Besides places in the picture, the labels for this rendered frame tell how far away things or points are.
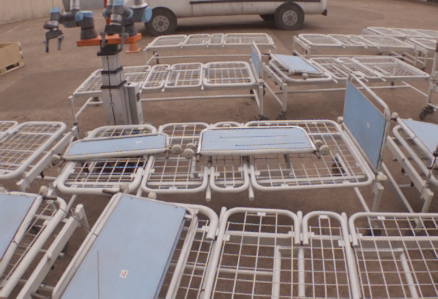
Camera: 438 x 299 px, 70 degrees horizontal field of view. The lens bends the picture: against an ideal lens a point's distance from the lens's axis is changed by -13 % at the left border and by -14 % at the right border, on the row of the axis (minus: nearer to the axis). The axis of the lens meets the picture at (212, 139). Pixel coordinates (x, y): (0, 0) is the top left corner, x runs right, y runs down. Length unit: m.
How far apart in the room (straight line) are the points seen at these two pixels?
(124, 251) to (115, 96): 1.69
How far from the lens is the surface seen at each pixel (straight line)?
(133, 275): 1.46
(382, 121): 2.11
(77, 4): 2.80
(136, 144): 2.44
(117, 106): 3.00
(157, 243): 1.58
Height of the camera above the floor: 1.63
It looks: 27 degrees down
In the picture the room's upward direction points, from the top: 2 degrees counter-clockwise
